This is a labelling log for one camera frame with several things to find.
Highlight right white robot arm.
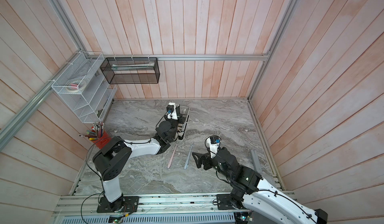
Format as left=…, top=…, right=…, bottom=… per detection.
left=192, top=147, right=328, bottom=224

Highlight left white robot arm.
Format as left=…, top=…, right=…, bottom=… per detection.
left=92, top=119, right=186, bottom=213

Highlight pink toothbrush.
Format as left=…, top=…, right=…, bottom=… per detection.
left=167, top=144, right=178, bottom=169

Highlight grey bar on table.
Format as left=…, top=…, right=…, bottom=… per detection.
left=251, top=150, right=262, bottom=174

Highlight red pen cup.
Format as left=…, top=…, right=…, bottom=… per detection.
left=90, top=131, right=112, bottom=149

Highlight pens in red cup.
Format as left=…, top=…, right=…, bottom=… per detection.
left=79, top=122, right=104, bottom=141

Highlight tape roll on shelf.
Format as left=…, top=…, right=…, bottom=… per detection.
left=65, top=80, right=84, bottom=93

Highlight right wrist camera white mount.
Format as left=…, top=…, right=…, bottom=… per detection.
left=206, top=135, right=221, bottom=158

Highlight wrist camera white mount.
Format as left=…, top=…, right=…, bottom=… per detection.
left=165, top=102, right=178, bottom=120
left=206, top=135, right=221, bottom=158

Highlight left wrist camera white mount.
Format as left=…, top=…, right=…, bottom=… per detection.
left=165, top=102, right=178, bottom=120

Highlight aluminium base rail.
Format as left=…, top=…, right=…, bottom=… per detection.
left=56, top=192, right=301, bottom=224

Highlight black wire mesh basket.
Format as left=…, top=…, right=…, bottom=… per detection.
left=100, top=57, right=160, bottom=84

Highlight white wire mesh shelf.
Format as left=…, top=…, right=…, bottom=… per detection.
left=52, top=52, right=117, bottom=124

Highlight horizontal aluminium wall rail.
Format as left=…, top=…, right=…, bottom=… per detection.
left=101, top=53, right=269, bottom=61

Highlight left aluminium wall rail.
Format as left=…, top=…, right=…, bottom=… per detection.
left=1, top=51, right=81, bottom=151

